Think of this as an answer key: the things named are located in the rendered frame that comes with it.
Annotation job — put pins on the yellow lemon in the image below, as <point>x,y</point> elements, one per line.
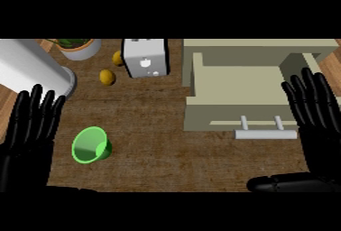
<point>106,77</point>
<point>116,58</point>

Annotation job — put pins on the beige drawer front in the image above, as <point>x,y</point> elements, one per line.
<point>230,118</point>

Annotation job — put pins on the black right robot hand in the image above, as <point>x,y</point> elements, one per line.
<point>317,138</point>

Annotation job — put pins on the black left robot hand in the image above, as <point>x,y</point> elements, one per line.
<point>23,141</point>

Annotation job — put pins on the white cylindrical appliance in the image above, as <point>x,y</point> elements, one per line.
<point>31,67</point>

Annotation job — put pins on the green cup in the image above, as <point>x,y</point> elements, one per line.
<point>90,145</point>

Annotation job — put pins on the white toaster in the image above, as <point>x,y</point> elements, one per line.
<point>145,57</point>

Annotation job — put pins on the beige cabinet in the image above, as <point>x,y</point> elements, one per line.
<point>261,49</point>

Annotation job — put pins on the potted plant in white pot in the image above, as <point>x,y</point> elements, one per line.
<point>78,47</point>

